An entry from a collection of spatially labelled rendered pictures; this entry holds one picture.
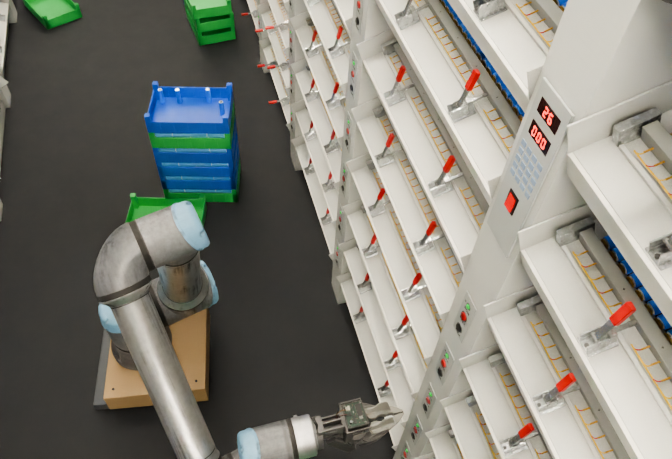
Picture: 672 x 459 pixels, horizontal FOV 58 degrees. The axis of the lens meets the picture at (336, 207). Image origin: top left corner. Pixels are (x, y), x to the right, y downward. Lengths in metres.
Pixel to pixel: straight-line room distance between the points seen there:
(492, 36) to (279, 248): 1.71
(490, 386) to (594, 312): 0.40
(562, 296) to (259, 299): 1.62
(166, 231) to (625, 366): 0.91
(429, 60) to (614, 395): 0.64
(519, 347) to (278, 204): 1.73
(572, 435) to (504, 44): 0.56
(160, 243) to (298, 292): 1.09
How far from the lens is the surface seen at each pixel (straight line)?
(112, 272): 1.35
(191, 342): 2.11
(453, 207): 1.17
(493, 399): 1.21
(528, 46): 0.88
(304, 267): 2.42
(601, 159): 0.76
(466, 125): 1.04
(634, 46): 0.69
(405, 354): 1.65
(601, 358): 0.84
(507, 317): 1.06
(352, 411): 1.42
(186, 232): 1.35
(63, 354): 2.38
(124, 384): 2.10
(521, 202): 0.86
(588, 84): 0.72
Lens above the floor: 2.01
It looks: 51 degrees down
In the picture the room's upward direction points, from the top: 4 degrees clockwise
